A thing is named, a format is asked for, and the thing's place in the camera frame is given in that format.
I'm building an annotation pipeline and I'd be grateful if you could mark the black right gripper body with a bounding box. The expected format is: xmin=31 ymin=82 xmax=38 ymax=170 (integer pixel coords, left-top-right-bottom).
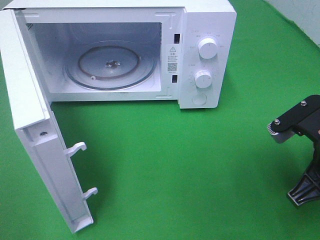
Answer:
xmin=267 ymin=94 xmax=320 ymax=160

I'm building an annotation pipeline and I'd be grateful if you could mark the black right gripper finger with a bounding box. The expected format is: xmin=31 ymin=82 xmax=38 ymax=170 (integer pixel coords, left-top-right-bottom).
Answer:
xmin=287 ymin=149 xmax=320 ymax=206

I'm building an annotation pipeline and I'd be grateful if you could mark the white door release button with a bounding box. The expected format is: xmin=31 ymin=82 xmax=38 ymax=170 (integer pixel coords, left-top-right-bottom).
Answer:
xmin=192 ymin=93 xmax=207 ymax=106

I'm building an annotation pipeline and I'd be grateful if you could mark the white microwave door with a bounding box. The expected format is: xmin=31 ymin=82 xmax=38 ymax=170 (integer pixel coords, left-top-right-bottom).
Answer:
xmin=0 ymin=9 xmax=98 ymax=233

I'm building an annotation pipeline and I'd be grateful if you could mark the white lower timer knob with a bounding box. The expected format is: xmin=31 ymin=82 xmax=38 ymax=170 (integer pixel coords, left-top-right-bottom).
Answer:
xmin=194 ymin=70 xmax=212 ymax=89

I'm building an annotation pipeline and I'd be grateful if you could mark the white upper power knob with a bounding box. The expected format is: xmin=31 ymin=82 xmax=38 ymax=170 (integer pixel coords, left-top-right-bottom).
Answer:
xmin=197 ymin=36 xmax=218 ymax=60

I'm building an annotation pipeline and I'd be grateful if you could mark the white microwave oven body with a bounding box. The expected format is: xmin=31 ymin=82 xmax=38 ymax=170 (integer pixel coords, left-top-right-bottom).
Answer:
xmin=0 ymin=0 xmax=237 ymax=109

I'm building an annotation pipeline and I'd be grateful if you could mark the green table cloth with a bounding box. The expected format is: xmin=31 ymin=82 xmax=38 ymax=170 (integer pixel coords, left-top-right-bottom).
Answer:
xmin=0 ymin=0 xmax=320 ymax=240

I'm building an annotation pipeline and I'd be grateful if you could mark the glass microwave turntable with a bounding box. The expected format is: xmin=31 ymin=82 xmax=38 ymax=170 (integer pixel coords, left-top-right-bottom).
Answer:
xmin=65 ymin=40 xmax=158 ymax=91

